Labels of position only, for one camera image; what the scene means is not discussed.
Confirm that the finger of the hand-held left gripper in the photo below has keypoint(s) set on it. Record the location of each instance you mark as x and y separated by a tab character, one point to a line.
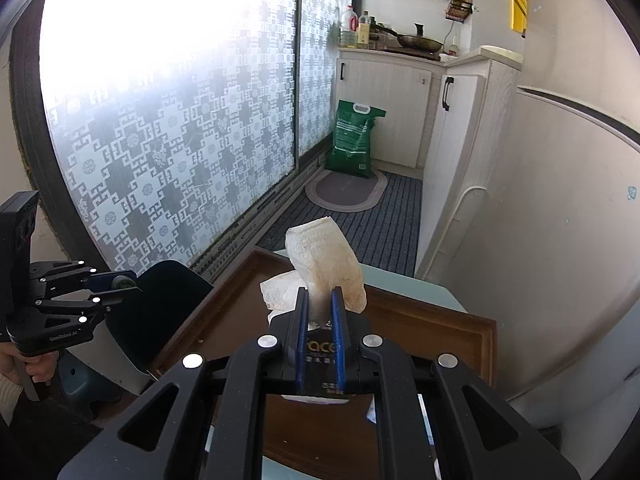
65	272
80	317

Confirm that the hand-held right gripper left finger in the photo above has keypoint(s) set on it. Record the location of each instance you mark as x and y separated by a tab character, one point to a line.
301	340

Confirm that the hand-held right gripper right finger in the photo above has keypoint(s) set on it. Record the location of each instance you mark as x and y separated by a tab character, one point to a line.
339	340

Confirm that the black packet with gold print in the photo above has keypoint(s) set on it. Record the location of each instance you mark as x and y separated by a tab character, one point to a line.
320	360

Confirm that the white tissue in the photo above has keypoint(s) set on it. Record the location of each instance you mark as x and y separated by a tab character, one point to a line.
325	260

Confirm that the dark green waste bin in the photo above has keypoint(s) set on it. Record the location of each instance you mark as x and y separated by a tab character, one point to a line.
165	310

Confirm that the brown wooden tray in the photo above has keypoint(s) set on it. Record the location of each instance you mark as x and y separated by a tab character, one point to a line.
425	330

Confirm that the person's left forearm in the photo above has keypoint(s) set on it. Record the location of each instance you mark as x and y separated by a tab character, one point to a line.
7	396

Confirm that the person's left hand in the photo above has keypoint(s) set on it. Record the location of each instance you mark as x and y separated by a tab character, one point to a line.
44	367

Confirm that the white paper scrap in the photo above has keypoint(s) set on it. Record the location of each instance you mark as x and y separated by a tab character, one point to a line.
320	399

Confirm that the small blue plastic stool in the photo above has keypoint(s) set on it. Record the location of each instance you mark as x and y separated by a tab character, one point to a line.
82	385

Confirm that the grey striped carpet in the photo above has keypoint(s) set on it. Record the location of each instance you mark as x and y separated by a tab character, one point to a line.
380	235

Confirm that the dark grey cloth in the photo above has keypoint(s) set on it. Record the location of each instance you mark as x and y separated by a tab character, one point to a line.
45	440

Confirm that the grey oval floor mat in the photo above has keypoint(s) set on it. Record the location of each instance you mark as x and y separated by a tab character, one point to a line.
345	192

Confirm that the wide patterned frosted glass door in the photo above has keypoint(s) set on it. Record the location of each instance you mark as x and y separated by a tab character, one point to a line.
175	120

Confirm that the green rice bag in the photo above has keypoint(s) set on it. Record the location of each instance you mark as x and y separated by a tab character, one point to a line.
352	140

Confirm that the white single-door kitchen cabinet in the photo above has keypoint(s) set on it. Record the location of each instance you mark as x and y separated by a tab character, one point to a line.
385	105

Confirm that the white double-door kitchen cabinet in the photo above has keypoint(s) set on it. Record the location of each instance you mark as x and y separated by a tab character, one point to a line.
465	125

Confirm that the white refrigerator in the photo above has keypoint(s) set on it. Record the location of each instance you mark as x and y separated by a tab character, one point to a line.
565	185

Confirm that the narrow patterned frosted glass door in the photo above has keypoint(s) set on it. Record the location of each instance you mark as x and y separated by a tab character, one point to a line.
320	60

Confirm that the dark-capped sauce bottle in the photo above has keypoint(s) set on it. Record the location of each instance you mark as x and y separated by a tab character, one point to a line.
364	32

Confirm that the dark frying pan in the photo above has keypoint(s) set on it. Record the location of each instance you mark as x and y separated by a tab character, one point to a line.
417	41

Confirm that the clear oil bottle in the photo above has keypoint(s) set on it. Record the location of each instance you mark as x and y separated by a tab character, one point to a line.
349	30

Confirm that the small white bottle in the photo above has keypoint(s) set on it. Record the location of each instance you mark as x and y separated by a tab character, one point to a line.
452	47

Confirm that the wall spice rack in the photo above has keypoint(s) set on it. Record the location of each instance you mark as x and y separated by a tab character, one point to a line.
460	7

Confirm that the yellow wall holder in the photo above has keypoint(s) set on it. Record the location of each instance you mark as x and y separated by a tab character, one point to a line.
517	7

